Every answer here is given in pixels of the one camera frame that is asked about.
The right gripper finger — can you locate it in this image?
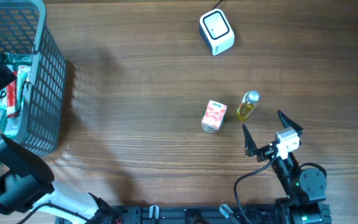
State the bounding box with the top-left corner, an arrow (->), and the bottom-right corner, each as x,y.
242,124 -> 258,157
277,110 -> 303,136

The red white tube package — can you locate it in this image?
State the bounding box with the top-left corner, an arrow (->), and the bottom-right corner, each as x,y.
6,80 -> 17,117

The yellow oil bottle silver cap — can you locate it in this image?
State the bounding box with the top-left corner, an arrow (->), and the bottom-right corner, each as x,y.
236,90 -> 260,121

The Knorr jar green lid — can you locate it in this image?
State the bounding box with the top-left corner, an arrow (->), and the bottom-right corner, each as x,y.
201,113 -> 226,133

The pink Kleenex tissue pack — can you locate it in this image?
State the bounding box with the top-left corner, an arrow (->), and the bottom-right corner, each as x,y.
204,100 -> 227,116

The green 3M gloves package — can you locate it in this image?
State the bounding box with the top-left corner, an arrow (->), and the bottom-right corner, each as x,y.
0,53 -> 32,139

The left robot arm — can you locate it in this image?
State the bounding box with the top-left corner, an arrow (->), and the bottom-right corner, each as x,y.
0,62 -> 121,223

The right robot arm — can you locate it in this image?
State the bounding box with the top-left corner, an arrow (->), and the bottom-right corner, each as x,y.
234,110 -> 332,224

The white barcode scanner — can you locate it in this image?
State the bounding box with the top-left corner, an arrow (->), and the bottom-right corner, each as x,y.
199,9 -> 235,56

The teal toothbrush package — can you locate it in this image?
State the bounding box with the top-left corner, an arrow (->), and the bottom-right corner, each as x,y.
17,64 -> 31,111

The grey plastic mesh basket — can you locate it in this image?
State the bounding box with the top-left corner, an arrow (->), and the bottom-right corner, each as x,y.
0,0 -> 67,157

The right camera cable black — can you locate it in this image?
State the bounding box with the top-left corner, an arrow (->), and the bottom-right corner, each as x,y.
233,157 -> 275,223

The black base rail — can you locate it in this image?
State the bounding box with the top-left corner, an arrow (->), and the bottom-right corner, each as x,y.
54,203 -> 332,224

